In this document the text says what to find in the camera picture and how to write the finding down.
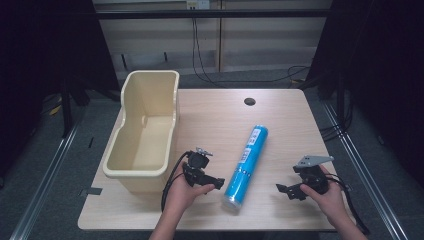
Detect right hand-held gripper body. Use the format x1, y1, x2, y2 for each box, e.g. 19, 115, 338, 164
292, 154, 335, 196

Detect blue cylindrical roll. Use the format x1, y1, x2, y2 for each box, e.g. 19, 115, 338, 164
222, 124, 270, 210

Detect cream plastic bin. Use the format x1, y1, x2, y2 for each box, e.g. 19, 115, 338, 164
102, 69, 181, 195

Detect person's right hand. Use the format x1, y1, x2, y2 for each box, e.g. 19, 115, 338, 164
299, 164, 350, 228

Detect person's left hand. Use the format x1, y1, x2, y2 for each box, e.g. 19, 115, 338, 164
164, 161, 216, 218

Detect black metal stand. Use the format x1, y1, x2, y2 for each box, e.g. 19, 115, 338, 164
334, 71, 348, 134
59, 75, 92, 140

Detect black tape piece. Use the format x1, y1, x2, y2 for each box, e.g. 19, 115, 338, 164
79, 187, 104, 197

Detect dark curtain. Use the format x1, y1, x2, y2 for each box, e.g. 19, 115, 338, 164
0, 0, 122, 179
299, 0, 424, 189

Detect black horizontal bar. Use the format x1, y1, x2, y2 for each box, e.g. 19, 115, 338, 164
94, 8, 334, 20

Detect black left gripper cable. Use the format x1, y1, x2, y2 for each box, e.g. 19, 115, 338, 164
160, 150, 194, 213

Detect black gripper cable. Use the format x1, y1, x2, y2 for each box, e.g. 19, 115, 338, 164
327, 173, 371, 236
160, 150, 194, 213

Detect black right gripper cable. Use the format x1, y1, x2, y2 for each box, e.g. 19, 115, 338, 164
327, 173, 371, 236

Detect black floor cables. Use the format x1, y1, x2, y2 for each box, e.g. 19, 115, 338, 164
319, 94, 355, 143

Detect metal floor rail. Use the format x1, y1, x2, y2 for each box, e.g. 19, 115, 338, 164
9, 123, 82, 240
320, 99, 410, 240

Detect black hanging wall cables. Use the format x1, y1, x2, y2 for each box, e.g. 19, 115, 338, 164
191, 17, 312, 88

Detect yellow floor cable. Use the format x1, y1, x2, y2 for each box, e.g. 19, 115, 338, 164
48, 95, 64, 117

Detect white wall socket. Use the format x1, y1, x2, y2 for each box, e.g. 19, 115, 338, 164
186, 0, 211, 10

